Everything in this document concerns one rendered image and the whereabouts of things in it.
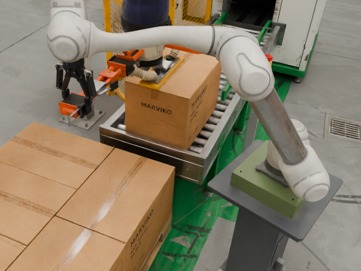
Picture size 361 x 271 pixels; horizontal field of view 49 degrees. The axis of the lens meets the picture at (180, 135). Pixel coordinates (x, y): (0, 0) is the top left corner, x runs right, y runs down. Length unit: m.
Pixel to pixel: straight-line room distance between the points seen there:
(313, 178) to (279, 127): 0.29
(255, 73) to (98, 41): 0.47
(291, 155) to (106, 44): 0.81
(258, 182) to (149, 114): 0.81
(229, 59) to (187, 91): 0.97
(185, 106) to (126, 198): 0.59
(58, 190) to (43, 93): 2.00
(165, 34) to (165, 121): 1.03
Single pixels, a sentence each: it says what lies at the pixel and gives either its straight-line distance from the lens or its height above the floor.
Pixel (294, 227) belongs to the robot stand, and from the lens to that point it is 1.85.
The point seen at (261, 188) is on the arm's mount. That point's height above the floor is 0.83.
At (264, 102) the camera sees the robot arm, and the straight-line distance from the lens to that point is 1.37.
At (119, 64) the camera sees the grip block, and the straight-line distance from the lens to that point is 1.72.
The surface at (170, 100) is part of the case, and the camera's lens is 2.22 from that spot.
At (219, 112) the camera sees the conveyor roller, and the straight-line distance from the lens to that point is 2.82.
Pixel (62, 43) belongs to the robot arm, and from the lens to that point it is 1.14.
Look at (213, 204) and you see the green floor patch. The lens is 2.90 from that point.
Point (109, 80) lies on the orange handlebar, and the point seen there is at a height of 1.28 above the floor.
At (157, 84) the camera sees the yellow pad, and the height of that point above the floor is 1.16.
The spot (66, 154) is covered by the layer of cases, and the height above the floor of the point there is 0.54.
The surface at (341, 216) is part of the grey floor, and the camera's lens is 3.11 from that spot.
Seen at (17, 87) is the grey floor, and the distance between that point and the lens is 4.26.
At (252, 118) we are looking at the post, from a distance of 2.73.
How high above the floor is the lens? 2.08
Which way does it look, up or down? 37 degrees down
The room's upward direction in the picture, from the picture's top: 5 degrees clockwise
